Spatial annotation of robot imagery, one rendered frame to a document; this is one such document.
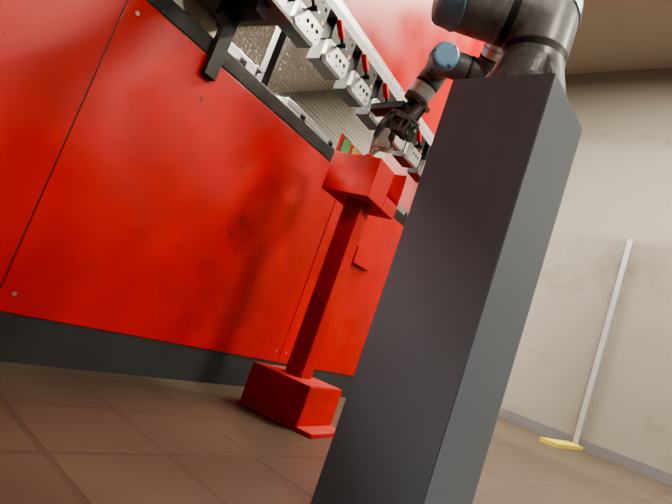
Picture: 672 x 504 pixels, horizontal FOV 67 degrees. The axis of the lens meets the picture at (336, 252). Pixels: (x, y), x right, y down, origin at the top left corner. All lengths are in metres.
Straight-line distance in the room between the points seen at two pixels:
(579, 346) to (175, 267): 3.92
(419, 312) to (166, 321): 0.81
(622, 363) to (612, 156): 1.87
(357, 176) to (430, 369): 0.81
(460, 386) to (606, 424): 3.98
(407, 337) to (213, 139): 0.83
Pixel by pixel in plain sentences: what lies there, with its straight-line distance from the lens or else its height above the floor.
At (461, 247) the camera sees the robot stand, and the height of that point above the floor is 0.47.
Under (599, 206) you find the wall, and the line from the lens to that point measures 5.14.
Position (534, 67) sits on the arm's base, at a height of 0.81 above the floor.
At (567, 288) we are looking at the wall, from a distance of 4.94.
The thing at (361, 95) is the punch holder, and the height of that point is 1.20.
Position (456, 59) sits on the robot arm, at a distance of 1.46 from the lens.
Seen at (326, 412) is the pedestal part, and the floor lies 0.05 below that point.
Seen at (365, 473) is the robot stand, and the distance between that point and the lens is 0.83.
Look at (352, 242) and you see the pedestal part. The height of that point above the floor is 0.54.
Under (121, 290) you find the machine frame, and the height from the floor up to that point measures 0.20.
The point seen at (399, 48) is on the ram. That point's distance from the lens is 2.41.
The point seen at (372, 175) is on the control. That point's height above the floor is 0.72.
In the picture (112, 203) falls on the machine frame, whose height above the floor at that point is 0.39.
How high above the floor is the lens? 0.30
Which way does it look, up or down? 8 degrees up
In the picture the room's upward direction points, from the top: 19 degrees clockwise
